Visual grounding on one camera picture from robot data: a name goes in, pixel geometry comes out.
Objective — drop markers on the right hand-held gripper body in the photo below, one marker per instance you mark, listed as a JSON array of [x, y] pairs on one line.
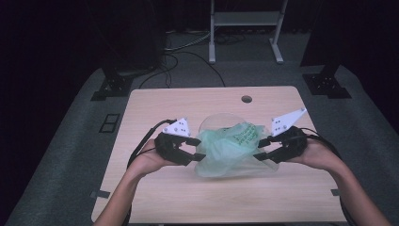
[[291, 144]]

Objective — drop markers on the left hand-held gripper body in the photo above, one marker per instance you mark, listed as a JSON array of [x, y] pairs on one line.
[[169, 147]]

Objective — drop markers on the green plastic bag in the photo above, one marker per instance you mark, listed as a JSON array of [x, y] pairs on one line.
[[226, 150]]

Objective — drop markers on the clear round plastic container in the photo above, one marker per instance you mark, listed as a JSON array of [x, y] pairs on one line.
[[219, 121]]

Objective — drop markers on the person's left hand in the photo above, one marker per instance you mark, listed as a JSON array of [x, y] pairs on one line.
[[147, 161]]

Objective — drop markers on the person's right hand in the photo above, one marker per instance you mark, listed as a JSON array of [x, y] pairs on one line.
[[316, 155]]

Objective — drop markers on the dark tape strip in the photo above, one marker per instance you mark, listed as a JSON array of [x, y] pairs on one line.
[[101, 194], [335, 192]]

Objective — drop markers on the black stand base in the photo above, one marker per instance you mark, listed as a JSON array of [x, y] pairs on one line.
[[113, 86], [326, 83]]

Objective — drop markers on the large black box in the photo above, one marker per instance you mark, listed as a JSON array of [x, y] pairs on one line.
[[135, 34]]

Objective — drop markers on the white metal stand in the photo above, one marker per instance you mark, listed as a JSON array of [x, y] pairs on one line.
[[244, 18]]

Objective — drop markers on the black floor socket frame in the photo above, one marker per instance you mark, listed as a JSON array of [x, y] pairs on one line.
[[109, 123]]

